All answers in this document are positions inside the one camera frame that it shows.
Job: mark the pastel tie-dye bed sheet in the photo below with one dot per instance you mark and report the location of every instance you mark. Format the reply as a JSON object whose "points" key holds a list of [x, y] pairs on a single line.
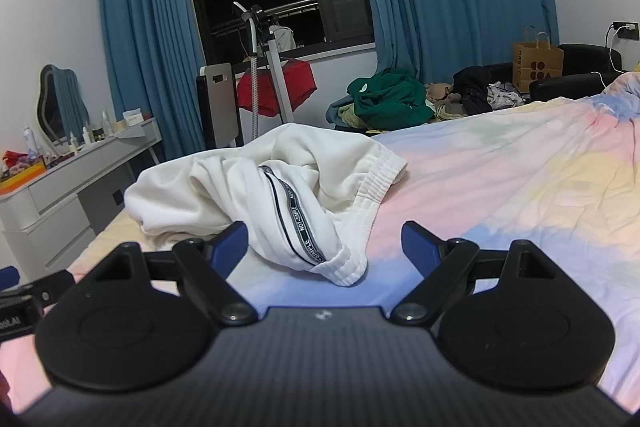
{"points": [[547, 335]]}

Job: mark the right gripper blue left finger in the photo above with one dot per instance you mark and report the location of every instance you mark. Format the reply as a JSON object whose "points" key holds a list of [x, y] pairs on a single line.
{"points": [[204, 268]]}

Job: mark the white track pants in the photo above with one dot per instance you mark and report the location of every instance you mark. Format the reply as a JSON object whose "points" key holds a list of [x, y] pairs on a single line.
{"points": [[308, 196]]}

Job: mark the black sofa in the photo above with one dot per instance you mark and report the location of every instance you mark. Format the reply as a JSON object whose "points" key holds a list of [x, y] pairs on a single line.
{"points": [[587, 71]]}

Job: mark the black clothes pile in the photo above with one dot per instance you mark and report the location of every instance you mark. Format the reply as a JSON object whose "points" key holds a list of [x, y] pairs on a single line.
{"points": [[472, 84]]}

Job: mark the green hoodie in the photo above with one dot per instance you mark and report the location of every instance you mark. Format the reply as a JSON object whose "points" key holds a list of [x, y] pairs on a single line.
{"points": [[390, 100]]}

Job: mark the wavy black frame mirror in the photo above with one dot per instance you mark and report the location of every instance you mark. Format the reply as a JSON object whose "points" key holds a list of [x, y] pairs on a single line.
{"points": [[61, 111]]}

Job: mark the brown paper bag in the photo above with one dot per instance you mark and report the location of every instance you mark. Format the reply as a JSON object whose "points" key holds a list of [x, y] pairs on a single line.
{"points": [[536, 58]]}

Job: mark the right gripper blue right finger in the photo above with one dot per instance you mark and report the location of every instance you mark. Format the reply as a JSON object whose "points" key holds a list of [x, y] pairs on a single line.
{"points": [[445, 267]]}

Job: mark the left blue curtain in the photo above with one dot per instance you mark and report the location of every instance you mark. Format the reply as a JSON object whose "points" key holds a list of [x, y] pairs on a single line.
{"points": [[153, 54]]}

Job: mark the white dressing table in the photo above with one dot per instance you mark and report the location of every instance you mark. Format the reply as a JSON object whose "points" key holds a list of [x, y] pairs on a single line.
{"points": [[48, 222]]}

